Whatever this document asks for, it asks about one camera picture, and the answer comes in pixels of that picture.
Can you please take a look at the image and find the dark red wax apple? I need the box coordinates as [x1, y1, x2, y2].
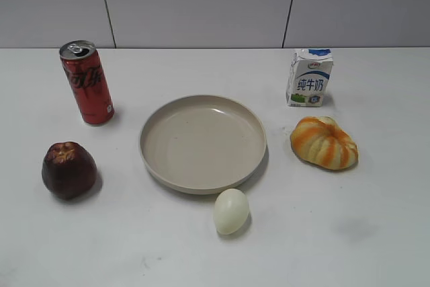
[42, 141, 97, 200]

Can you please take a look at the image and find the white blue milk carton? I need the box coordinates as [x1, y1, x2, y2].
[286, 48, 333, 107]

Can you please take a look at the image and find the orange striped bread bun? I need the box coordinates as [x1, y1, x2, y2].
[290, 116, 359, 171]

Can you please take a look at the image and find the white egg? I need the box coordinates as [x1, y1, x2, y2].
[213, 189, 250, 235]

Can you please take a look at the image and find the red cola can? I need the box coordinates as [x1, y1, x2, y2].
[59, 40, 115, 126]

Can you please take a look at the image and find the beige round plate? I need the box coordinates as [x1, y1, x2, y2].
[138, 95, 269, 196]

